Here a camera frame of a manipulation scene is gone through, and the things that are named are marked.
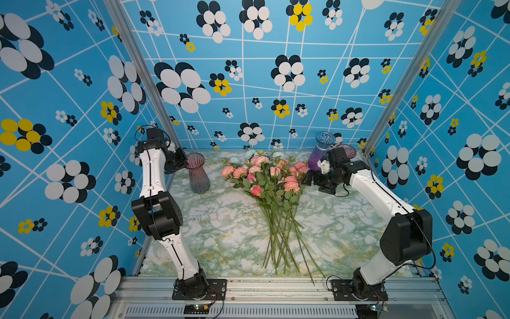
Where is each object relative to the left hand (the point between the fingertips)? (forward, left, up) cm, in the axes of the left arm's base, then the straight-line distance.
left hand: (188, 160), depth 89 cm
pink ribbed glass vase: (+7, -75, -1) cm, 76 cm away
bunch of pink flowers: (-1, -39, -14) cm, 42 cm away
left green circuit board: (-53, -9, -23) cm, 59 cm away
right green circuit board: (-53, -72, -24) cm, 93 cm away
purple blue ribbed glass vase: (+16, -65, -1) cm, 67 cm away
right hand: (-9, -56, -5) cm, 57 cm away
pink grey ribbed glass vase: (-5, -3, -10) cm, 11 cm away
